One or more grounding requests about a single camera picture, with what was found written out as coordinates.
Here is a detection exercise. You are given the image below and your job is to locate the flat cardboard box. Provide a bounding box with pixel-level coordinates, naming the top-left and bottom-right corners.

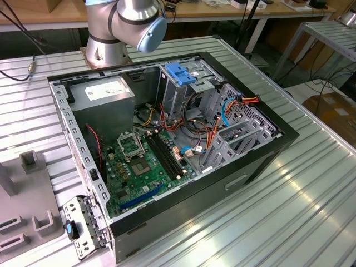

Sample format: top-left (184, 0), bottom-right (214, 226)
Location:
top-left (302, 93), bottom-right (356, 144)

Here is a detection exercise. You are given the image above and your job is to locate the green motherboard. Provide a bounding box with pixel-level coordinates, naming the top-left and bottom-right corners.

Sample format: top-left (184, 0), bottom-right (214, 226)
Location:
top-left (100, 129), bottom-right (200, 219)

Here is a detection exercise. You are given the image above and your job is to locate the black PC case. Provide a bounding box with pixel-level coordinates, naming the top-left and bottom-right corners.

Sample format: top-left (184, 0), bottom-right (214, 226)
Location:
top-left (46, 51), bottom-right (300, 264)

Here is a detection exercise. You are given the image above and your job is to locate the cable with metal connector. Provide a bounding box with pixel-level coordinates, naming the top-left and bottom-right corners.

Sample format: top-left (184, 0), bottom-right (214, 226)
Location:
top-left (0, 54), bottom-right (37, 82)

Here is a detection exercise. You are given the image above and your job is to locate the blue expansion slot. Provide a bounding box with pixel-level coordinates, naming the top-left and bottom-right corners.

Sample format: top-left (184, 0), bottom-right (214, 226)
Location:
top-left (120, 182), bottom-right (165, 212)

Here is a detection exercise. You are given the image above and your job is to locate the grey power supply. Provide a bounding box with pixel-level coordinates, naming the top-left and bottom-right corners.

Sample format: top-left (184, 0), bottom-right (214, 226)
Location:
top-left (68, 75), bottom-right (136, 145)

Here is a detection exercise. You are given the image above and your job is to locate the metal socket cover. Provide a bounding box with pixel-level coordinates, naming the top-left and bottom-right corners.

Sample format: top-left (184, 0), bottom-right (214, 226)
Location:
top-left (116, 132), bottom-right (146, 162)

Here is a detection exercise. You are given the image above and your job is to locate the CPU socket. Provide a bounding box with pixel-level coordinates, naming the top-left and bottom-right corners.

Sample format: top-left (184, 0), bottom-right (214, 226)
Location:
top-left (130, 156), bottom-right (153, 178)

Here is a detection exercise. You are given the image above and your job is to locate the red yellow power wire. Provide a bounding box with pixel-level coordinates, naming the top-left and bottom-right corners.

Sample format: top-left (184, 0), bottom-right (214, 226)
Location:
top-left (207, 94), bottom-right (261, 152)

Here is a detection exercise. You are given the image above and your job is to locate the metal slat side table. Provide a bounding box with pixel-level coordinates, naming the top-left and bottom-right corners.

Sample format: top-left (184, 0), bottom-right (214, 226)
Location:
top-left (274, 21), bottom-right (356, 81)

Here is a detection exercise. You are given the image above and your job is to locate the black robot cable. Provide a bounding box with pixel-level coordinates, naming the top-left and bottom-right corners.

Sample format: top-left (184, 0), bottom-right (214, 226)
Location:
top-left (0, 0), bottom-right (63, 55)

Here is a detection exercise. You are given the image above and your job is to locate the metal rear bracket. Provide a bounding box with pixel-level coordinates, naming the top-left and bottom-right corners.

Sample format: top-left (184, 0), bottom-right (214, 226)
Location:
top-left (62, 194), bottom-right (111, 261)

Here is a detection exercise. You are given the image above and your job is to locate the black case fan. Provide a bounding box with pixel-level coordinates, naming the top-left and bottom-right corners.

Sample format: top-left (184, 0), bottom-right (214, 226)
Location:
top-left (83, 122), bottom-right (108, 184)

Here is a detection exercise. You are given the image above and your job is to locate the metal disk bay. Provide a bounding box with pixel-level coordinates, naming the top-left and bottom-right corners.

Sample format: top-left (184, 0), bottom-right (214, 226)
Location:
top-left (199, 82), bottom-right (282, 175)

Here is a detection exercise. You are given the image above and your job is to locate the black cable bundle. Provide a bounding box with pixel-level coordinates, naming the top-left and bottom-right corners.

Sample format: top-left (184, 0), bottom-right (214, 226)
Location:
top-left (182, 91), bottom-right (212, 135)

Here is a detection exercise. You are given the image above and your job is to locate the metal optical drive cage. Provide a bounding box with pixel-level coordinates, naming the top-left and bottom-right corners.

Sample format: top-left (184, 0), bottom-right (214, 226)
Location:
top-left (155, 60), bottom-right (223, 123)

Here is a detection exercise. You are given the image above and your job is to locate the blue plastic drive latch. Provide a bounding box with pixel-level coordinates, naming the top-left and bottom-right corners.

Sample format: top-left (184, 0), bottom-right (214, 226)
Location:
top-left (164, 62), bottom-right (197, 87)

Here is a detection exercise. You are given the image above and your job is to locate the red black fan wire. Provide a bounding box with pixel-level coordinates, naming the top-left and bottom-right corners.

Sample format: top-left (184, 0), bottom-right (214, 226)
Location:
top-left (85, 123), bottom-right (104, 179)

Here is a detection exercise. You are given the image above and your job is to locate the blue flat data wire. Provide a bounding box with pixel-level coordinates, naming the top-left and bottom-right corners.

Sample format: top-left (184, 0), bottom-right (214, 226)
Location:
top-left (221, 97), bottom-right (241, 129)

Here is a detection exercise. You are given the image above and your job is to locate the black RAM slot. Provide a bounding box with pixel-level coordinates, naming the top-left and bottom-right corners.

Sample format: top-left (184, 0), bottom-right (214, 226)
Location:
top-left (146, 133), bottom-right (174, 180)
top-left (154, 132), bottom-right (181, 179)
top-left (157, 132), bottom-right (186, 178)
top-left (150, 133), bottom-right (177, 180)

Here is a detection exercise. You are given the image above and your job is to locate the grey parts rack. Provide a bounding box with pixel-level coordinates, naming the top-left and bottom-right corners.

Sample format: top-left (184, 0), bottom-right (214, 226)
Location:
top-left (0, 150), bottom-right (61, 251)

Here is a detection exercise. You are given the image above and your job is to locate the yellow orange wire bundle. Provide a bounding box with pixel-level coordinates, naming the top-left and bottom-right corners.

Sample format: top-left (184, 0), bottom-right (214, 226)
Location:
top-left (139, 104), bottom-right (184, 131)

